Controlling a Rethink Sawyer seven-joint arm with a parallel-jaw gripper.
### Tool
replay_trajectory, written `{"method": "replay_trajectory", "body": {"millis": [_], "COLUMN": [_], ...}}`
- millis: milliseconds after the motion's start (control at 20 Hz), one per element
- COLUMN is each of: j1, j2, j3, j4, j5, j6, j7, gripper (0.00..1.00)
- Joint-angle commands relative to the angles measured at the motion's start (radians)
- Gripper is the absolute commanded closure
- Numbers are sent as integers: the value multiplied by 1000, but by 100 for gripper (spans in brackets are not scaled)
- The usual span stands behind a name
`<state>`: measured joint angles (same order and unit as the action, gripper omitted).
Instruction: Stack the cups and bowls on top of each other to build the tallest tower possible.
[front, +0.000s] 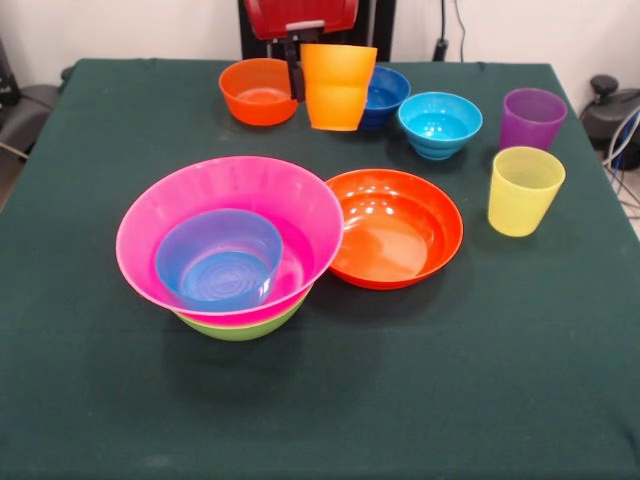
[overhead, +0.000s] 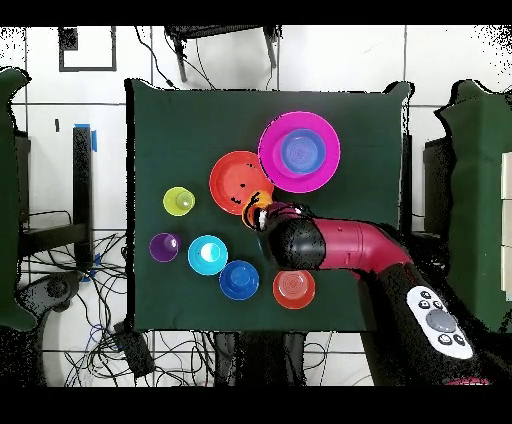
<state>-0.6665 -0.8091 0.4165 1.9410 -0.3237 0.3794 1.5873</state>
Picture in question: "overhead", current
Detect orange plastic cup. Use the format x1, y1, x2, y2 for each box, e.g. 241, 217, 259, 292
241, 189, 274, 232

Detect large pink plastic bowl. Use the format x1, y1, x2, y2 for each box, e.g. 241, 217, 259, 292
257, 110, 342, 194

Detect light blue translucent bowl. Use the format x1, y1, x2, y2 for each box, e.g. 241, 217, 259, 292
279, 128, 328, 176

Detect red-orange shallow bowl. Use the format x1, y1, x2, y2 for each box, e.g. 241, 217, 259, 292
208, 150, 276, 217

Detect orange translucent bowl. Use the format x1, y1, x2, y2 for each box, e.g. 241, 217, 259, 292
272, 266, 317, 311

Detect dark blue ribbed bowl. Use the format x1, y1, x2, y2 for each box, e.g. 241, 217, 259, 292
218, 259, 261, 302

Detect cyan ribbed bowl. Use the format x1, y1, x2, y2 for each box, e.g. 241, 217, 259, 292
186, 234, 230, 277

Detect yellow plastic cup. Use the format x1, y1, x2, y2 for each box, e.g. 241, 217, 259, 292
162, 186, 197, 218

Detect dark green table cloth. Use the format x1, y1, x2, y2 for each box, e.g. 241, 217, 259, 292
124, 77, 415, 333

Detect purple plastic cup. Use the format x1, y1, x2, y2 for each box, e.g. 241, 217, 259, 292
148, 232, 183, 264

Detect dark green side cloth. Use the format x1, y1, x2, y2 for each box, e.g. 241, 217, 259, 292
0, 66, 37, 331
433, 78, 512, 335

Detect black metal stool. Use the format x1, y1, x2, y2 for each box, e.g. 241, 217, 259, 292
163, 25, 284, 84

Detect blue tape strip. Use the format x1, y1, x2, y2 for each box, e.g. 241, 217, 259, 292
74, 123, 98, 153
81, 252, 102, 284

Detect black floor stand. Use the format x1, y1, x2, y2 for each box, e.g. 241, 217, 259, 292
17, 125, 95, 271

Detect black power strip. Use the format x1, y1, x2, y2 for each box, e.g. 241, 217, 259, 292
112, 320, 156, 380

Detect white box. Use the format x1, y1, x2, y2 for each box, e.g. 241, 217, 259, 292
500, 245, 512, 301
500, 151, 512, 200
500, 199, 512, 246

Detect black floor device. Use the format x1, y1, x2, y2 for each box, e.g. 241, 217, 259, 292
15, 270, 86, 333

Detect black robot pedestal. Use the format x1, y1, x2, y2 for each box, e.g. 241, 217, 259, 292
213, 331, 307, 387

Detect thin black floor cable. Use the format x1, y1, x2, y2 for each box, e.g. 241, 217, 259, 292
133, 25, 178, 90

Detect bundle of floor cables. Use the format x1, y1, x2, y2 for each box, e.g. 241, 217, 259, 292
23, 207, 217, 387

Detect black square frame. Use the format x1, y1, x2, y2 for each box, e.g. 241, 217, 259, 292
58, 25, 118, 74

